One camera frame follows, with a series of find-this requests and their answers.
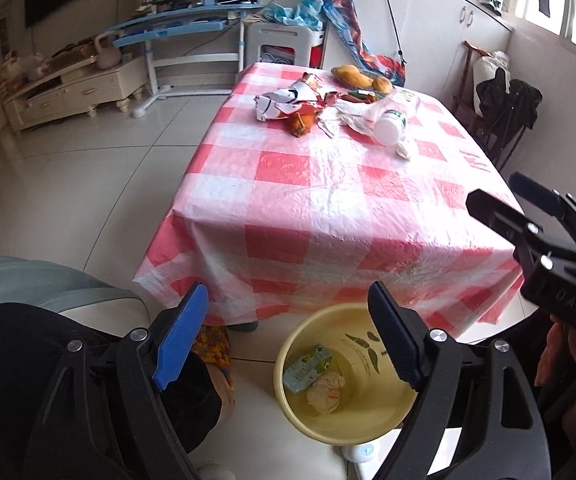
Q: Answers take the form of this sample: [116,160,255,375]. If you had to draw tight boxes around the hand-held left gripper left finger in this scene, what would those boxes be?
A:
[23,282,219,480]

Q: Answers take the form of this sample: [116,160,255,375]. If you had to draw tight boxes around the white tissue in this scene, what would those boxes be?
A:
[318,101,386,137]

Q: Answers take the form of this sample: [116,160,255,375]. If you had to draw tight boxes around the cream tv cabinet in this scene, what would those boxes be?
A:
[3,52,149,134]

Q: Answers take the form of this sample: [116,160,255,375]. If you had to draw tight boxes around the black hanging cord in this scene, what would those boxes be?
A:
[378,0,409,77]

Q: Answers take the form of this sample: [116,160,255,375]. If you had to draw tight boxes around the long orange peel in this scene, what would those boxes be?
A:
[290,111,317,139]

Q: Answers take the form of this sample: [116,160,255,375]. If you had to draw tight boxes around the colourful printed cloth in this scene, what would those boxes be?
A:
[324,0,408,89]

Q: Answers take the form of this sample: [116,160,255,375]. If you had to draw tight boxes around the black clothes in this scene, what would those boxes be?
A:
[475,67,543,134]

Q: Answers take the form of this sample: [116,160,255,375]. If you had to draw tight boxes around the blue study desk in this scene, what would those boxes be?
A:
[113,0,267,119]

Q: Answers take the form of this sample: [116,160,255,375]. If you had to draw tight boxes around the green white carton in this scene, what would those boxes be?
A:
[283,344,336,393]

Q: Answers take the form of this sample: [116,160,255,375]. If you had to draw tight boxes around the person's right hand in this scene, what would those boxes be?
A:
[535,322,576,387]

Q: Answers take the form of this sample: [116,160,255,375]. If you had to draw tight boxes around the white bag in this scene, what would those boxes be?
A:
[473,51,512,111]

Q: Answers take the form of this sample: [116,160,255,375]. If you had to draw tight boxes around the blue white crumpled cloth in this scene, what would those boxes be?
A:
[263,0,325,31]

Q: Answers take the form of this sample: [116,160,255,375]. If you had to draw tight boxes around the long yellow mango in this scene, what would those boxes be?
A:
[330,64,374,89]

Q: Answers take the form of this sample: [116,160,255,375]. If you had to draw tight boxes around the dark wooden chair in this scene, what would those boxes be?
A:
[450,40,521,171]

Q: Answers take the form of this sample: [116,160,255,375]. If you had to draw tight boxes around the yellow plastic bin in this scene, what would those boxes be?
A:
[273,302,421,446]

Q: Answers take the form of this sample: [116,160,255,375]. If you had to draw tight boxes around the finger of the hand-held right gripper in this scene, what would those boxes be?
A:
[465,189,552,264]
[509,172,576,261]

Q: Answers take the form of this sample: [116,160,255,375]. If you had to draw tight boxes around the white plastic stool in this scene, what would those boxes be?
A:
[244,22,326,69]

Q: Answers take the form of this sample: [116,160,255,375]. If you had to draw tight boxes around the white cabinet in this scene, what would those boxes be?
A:
[335,0,514,107]

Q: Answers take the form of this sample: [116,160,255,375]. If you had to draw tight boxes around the white plastic bottle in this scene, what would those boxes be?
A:
[372,89,421,147]

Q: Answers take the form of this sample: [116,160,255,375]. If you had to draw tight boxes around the black white paper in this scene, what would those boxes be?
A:
[254,87,314,122]

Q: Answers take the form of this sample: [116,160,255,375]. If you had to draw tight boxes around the patterned slipper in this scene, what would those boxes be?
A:
[193,325,235,407]

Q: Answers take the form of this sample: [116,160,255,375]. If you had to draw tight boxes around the crumpled tissue with stains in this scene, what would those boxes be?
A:
[306,370,345,417]

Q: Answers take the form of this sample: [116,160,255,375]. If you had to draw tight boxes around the white round plastic object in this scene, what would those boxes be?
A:
[341,441,387,480]

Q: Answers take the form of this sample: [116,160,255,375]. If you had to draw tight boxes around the grey seat cushion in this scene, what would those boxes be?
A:
[0,255,150,332]

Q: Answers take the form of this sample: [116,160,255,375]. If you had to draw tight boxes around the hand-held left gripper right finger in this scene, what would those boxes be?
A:
[367,281,554,480]

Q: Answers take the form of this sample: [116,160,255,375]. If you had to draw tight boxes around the red white checked tablecloth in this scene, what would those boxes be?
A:
[133,61,526,343]

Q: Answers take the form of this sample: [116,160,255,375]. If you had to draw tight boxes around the pink ceramic vase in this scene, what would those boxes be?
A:
[93,32,123,70]

